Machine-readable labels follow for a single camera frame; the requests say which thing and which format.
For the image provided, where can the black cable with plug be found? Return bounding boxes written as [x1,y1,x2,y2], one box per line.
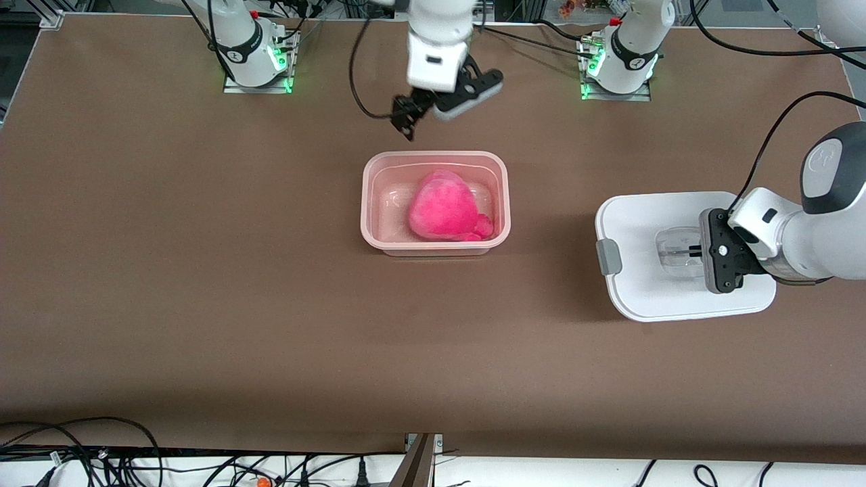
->
[298,453,407,487]

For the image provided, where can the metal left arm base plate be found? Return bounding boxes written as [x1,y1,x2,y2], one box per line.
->
[578,34,654,102]

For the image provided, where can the aluminium profile post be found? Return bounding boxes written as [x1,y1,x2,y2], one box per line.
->
[389,433,444,487]

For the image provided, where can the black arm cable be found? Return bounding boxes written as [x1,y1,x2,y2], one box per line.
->
[689,0,866,204]
[203,0,400,121]

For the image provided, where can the white box lid grey latches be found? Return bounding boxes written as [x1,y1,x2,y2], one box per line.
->
[595,191,777,323]

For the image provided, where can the translucent pink plastic box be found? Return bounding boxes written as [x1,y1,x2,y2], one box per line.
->
[361,151,511,257]

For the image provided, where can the thin black table cable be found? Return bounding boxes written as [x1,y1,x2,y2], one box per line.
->
[474,19,589,58]

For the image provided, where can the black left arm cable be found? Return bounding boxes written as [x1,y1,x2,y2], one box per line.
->
[689,0,866,204]

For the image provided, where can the looping black floor cable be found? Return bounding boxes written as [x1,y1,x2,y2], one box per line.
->
[0,416,164,487]

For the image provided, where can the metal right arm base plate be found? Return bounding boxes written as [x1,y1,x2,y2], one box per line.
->
[223,30,298,94]

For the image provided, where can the pink round plush toy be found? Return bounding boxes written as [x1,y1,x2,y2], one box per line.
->
[408,169,495,242]

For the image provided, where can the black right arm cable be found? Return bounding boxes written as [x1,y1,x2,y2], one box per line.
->
[203,0,400,121]

